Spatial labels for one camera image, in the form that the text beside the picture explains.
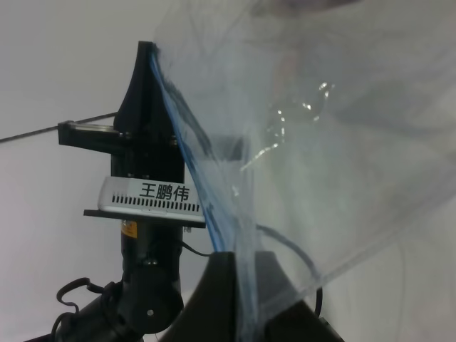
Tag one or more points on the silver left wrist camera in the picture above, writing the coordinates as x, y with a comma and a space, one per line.
156, 202

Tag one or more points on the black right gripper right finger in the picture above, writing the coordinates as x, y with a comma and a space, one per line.
281, 312

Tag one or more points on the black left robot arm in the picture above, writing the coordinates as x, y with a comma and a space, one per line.
148, 297

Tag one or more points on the clear zip file bag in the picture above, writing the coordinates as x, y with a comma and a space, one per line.
314, 132

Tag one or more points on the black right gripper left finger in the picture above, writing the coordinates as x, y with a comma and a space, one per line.
211, 314

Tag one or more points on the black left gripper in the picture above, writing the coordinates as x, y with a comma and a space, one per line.
142, 144

